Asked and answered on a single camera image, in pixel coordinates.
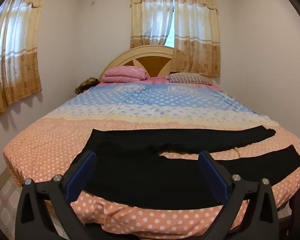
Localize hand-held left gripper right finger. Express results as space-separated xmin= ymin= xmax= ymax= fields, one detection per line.
xmin=198 ymin=151 xmax=280 ymax=240

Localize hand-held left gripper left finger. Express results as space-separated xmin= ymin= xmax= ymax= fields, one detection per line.
xmin=15 ymin=150 xmax=98 ymax=240

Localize black pants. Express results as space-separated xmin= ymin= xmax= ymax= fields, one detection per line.
xmin=76 ymin=126 xmax=300 ymax=210

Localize polka dot bed cover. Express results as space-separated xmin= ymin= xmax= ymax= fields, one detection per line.
xmin=4 ymin=81 xmax=300 ymax=239

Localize brown patterned bag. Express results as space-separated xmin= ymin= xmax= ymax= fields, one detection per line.
xmin=74 ymin=77 xmax=101 ymax=95

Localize striped pillow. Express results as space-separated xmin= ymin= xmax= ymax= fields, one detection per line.
xmin=166 ymin=72 xmax=213 ymax=86

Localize folded pink blanket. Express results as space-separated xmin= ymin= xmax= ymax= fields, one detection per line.
xmin=101 ymin=66 xmax=150 ymax=83

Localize cream wooden headboard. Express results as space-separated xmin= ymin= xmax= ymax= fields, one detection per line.
xmin=98 ymin=45 xmax=177 ymax=80

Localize beige floral window curtain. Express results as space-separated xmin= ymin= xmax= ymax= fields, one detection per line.
xmin=0 ymin=0 xmax=49 ymax=122
xmin=129 ymin=0 xmax=221 ymax=78

